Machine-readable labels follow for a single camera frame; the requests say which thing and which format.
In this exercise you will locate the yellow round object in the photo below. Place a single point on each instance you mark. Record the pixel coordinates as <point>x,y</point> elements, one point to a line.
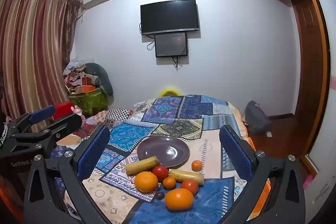
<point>169,91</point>

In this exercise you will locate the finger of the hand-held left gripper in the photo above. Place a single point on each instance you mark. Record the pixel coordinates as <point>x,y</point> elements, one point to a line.
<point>67,124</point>
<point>42,113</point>

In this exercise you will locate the black wall television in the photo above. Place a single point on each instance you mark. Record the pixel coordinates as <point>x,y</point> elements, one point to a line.
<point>169,15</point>

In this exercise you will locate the red floral cloth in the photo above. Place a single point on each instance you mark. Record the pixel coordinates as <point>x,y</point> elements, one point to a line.
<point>90,125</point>

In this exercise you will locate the pink plush toy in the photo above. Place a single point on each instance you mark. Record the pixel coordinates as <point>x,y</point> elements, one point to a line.
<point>77,111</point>

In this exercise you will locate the white paper scrap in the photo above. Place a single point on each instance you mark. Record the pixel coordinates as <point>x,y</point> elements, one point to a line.
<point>269,134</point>

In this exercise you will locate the orange box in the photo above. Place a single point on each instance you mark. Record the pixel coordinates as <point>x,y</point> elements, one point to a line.
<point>85,86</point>

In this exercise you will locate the grey backpack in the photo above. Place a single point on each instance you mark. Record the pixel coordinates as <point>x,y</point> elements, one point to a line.
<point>256,117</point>

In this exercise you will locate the pile of clothes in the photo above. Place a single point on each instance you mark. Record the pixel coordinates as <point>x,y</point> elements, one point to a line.
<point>74,73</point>

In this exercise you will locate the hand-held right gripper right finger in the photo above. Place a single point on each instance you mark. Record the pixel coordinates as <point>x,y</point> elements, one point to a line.
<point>236,153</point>

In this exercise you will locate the red box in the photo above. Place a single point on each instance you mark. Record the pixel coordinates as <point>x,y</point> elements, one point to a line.
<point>63,109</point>

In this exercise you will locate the green-husked corn cob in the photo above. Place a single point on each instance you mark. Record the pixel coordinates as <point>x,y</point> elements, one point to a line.
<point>186,176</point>

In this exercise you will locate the yellow corn cob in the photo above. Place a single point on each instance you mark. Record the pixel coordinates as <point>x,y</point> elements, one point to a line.
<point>141,165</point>

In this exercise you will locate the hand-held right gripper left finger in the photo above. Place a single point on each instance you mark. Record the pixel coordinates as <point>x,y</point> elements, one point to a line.
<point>94,153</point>

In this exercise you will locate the black and white chequered cloth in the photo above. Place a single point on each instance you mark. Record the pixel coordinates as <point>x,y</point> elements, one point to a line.
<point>119,114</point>

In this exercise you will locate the large orange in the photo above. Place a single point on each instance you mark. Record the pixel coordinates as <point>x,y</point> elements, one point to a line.
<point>146,182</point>
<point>179,199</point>

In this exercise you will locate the striped brown curtain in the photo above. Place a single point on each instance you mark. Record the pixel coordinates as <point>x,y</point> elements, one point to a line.
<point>34,50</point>

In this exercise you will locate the small dark red fruit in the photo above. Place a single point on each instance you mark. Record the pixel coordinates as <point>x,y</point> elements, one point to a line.
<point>159,195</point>

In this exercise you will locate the red tomato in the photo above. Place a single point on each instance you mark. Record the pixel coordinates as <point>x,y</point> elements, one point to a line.
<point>190,186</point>
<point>160,171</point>

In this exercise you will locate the patchwork printed blanket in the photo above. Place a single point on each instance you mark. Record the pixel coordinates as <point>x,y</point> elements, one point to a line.
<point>168,119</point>

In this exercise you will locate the green printed box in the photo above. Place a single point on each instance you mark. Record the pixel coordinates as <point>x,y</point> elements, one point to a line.
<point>90,100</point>

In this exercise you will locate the purple ceramic plate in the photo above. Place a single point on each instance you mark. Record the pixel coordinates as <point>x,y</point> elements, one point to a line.
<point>162,150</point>

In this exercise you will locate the small black wall monitor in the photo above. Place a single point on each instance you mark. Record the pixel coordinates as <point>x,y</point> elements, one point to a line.
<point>170,44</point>

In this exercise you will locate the small tangerine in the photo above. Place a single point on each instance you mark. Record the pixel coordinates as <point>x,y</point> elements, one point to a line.
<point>196,165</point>
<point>169,183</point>

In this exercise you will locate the brown wooden door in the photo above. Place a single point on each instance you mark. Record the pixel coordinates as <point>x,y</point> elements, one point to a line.
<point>307,56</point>

